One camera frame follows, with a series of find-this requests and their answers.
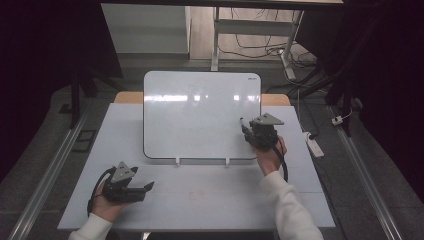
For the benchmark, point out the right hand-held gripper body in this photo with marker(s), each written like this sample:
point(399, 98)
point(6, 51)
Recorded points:
point(265, 131)

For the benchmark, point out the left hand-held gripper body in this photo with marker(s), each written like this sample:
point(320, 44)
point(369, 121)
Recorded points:
point(118, 186)

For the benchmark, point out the white whiteboard with black rim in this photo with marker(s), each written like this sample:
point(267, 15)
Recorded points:
point(196, 123)

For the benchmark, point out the person's left hand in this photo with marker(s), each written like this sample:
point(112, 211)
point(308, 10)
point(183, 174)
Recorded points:
point(106, 210)

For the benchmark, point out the person's right hand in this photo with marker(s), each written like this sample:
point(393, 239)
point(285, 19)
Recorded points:
point(269, 160)

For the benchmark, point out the white whiteboard stand clip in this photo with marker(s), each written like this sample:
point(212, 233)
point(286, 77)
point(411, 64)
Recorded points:
point(227, 162)
point(177, 162)

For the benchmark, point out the white table cover sheet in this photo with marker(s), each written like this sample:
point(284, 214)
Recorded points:
point(200, 206)

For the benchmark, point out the black floor socket hatch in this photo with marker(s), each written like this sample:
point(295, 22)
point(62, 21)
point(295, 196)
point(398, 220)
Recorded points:
point(84, 140)

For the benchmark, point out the wooden table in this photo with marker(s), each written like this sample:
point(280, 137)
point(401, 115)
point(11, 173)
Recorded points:
point(128, 97)

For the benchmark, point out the small white plug adapter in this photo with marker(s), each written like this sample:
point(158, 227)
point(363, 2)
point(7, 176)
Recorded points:
point(337, 120)

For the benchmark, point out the black metal stand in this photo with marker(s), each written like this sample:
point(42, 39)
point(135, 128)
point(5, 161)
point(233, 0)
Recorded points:
point(75, 100)
point(346, 100)

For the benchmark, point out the dark curtain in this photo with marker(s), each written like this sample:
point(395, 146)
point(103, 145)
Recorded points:
point(390, 83)
point(40, 66)

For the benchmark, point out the white cabinet panel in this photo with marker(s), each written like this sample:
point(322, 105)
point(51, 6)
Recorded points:
point(146, 30)

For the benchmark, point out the aluminium floor rail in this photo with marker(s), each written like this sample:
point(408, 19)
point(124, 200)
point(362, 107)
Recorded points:
point(366, 180)
point(50, 173)

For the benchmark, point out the white metal desk frame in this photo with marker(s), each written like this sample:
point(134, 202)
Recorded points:
point(253, 27)

